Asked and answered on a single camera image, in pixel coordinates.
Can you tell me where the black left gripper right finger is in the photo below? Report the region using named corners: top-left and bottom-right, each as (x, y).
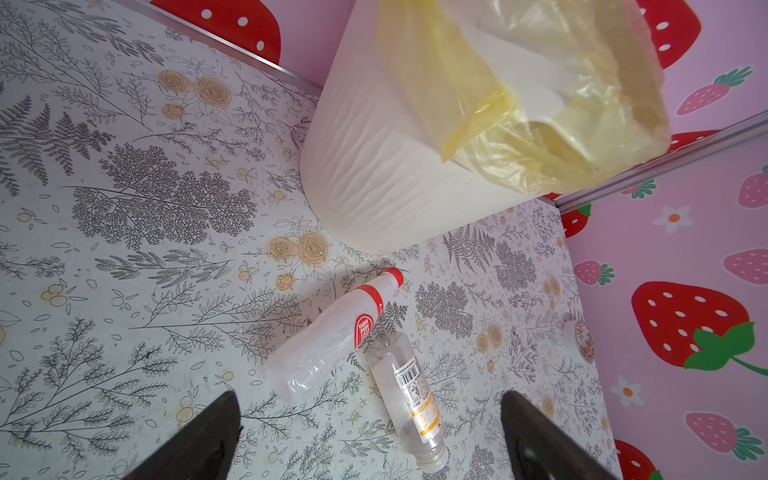
top-left (500, 390), bottom-right (615, 480)

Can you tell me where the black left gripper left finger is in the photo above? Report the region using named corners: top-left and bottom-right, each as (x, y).
top-left (124, 391), bottom-right (242, 480)

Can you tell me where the white bottle red cap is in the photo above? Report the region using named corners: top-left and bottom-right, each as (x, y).
top-left (264, 267), bottom-right (404, 405)

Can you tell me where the clear bottle orange white label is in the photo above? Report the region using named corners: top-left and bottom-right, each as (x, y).
top-left (366, 332), bottom-right (450, 474)

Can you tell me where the cream plastic waste bin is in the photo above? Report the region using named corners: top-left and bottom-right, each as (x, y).
top-left (300, 1), bottom-right (531, 254)

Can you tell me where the yellow bin liner bag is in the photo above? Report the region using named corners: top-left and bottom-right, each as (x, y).
top-left (377, 1), bottom-right (671, 196)

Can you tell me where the right aluminium corner post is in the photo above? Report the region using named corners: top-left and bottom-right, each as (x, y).
top-left (543, 112), bottom-right (767, 214)

